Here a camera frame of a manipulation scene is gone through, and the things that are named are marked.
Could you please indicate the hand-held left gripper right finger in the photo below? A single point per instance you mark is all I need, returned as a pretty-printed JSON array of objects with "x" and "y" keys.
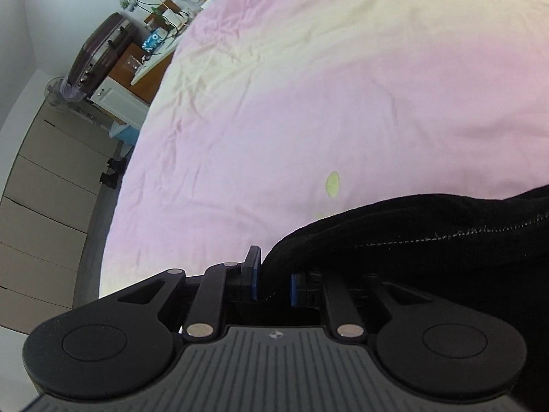
[{"x": 295, "y": 290}]

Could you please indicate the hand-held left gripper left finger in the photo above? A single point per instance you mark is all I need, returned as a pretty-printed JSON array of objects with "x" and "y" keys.
[{"x": 255, "y": 277}]

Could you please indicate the black pants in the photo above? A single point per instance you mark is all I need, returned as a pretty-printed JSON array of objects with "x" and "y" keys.
[{"x": 407, "y": 240}]

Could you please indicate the pink floral bed sheet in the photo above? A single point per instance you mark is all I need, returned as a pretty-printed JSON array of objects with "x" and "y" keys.
[{"x": 300, "y": 94}]

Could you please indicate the blue storage bin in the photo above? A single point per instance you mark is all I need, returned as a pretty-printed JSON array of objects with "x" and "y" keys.
[{"x": 124, "y": 133}]

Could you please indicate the white cabinet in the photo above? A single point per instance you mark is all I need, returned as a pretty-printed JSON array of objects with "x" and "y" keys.
[{"x": 120, "y": 103}]

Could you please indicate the wooden desk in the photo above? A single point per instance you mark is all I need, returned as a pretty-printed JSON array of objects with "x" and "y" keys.
[{"x": 148, "y": 79}]

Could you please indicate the clear glass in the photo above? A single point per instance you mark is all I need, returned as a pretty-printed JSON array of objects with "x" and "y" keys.
[{"x": 134, "y": 63}]

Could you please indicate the blue patterned box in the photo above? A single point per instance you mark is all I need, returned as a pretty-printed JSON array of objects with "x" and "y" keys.
[{"x": 152, "y": 41}]

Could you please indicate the standing fan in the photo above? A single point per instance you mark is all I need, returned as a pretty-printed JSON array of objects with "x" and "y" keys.
[{"x": 53, "y": 96}]

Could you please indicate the dark brown suitcase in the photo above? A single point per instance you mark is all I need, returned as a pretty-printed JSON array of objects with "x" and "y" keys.
[{"x": 103, "y": 51}]

